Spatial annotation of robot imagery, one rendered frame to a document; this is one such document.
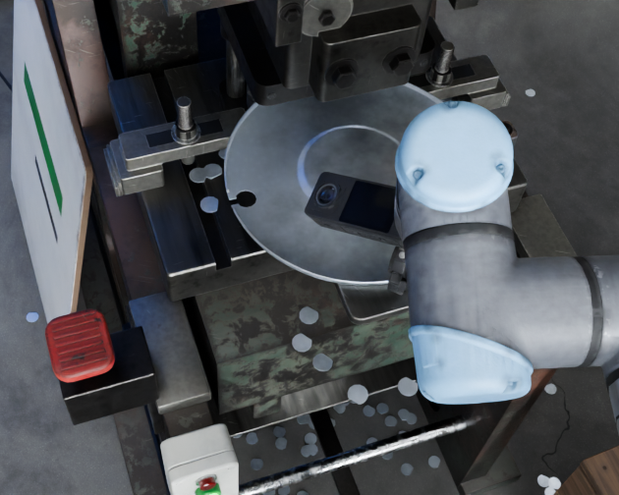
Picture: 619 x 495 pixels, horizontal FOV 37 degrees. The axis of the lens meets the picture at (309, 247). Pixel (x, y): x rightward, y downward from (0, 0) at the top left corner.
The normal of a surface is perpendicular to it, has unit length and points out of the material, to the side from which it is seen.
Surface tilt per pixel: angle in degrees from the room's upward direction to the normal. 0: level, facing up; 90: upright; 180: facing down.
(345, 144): 0
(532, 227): 0
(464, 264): 20
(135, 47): 90
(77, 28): 73
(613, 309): 32
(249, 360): 90
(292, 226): 0
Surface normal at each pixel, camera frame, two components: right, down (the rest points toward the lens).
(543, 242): 0.07, -0.54
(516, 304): 0.09, -0.19
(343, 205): -0.50, -0.38
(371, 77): 0.33, 0.80
